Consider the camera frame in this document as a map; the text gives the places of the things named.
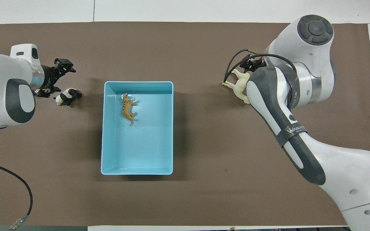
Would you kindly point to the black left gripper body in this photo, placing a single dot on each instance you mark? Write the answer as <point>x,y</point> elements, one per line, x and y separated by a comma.
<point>50,77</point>

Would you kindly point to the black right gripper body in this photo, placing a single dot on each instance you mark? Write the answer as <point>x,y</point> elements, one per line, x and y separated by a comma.
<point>254,63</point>

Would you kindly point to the black white panda toy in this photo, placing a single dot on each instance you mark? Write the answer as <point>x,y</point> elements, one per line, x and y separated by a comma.
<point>67,96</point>

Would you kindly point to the orange striped tiger toy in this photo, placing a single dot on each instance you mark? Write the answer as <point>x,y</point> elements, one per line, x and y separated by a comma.
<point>127,109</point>

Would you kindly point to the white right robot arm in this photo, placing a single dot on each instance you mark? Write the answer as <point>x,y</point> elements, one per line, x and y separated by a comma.
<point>284,41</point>

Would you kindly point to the light blue storage box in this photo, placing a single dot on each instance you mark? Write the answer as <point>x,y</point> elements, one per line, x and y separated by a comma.
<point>149,144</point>

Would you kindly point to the brown table mat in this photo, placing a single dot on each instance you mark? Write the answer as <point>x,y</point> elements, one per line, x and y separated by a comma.
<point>204,144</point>

